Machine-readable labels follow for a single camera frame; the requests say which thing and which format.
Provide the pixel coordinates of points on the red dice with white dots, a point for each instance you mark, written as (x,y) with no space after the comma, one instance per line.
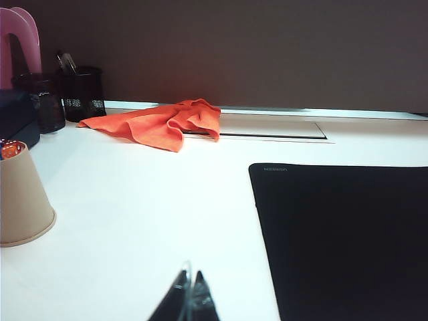
(9,150)

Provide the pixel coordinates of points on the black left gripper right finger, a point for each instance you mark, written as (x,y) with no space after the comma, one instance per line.
(204,301)

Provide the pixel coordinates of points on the pink file holder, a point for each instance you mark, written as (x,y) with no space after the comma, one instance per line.
(30,43)

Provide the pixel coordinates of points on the orange cloth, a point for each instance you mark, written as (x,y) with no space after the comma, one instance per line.
(150,130)

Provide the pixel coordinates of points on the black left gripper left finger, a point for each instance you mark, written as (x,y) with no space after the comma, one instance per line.
(172,301)

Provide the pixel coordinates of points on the black mouse pad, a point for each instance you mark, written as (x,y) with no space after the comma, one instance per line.
(351,240)

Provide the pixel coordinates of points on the black mesh pen cup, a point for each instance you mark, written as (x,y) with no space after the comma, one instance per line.
(50,107)
(83,90)

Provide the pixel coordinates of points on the dark blue box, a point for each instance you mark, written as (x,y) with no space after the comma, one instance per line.
(16,113)

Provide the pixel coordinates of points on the dark pen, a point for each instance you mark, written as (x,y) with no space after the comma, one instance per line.
(60,61)

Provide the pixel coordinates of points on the clear plastic pen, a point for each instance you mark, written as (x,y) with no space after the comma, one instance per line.
(69,63)

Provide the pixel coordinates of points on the beige paper cup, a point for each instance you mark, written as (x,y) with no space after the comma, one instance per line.
(20,200)

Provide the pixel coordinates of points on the grey desk partition panel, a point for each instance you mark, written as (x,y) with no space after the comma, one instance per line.
(234,50)

